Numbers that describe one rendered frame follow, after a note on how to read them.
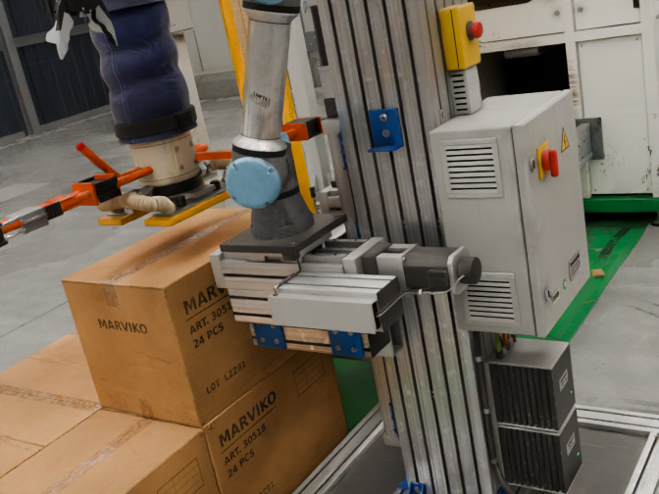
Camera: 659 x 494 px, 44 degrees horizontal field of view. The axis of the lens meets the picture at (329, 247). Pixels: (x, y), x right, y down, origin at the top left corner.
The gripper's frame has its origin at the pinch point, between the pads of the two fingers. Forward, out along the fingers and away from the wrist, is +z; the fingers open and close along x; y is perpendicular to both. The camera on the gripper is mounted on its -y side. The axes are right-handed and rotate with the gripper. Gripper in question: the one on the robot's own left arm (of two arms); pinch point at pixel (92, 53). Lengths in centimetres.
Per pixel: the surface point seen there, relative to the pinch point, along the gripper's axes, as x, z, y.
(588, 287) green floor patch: -228, 152, -24
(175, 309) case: -11, 64, 9
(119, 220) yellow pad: -22, 45, 34
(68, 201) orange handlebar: -2.9, 33.1, 26.4
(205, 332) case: -18, 75, 8
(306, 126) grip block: -65, 32, -3
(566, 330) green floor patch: -183, 152, -27
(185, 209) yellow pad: -30, 44, 15
